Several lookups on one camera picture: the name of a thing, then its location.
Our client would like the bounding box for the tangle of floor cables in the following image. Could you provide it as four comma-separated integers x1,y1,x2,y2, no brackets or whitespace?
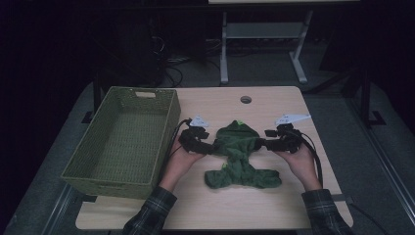
148,32,223,88

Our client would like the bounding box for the green woven basket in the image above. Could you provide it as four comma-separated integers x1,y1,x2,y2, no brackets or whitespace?
61,85,182,201

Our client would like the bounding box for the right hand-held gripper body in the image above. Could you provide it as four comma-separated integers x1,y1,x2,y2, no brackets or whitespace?
263,113,312,155

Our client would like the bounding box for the black metal stand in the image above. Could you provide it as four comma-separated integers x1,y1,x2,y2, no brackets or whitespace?
80,70,103,125
359,65,388,129

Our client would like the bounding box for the person's left hand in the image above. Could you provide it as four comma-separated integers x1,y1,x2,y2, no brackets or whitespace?
158,136,208,194

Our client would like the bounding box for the green pet garment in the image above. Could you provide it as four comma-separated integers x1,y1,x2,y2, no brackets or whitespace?
204,119,284,191

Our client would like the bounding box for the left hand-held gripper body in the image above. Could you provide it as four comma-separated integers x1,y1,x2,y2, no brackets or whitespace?
177,114,210,155

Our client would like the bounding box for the metal floor rail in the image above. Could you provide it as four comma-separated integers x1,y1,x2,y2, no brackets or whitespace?
39,183,78,235
345,97,415,227

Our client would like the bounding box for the white metal stand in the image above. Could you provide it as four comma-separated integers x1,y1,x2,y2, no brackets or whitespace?
219,9,314,86

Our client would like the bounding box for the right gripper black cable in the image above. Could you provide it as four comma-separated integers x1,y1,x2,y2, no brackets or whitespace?
292,129,325,190

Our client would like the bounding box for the person's right hand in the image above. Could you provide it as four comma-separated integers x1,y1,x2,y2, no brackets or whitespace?
275,142,323,193

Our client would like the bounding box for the black floor cable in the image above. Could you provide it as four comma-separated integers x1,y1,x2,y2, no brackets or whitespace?
349,201,390,235

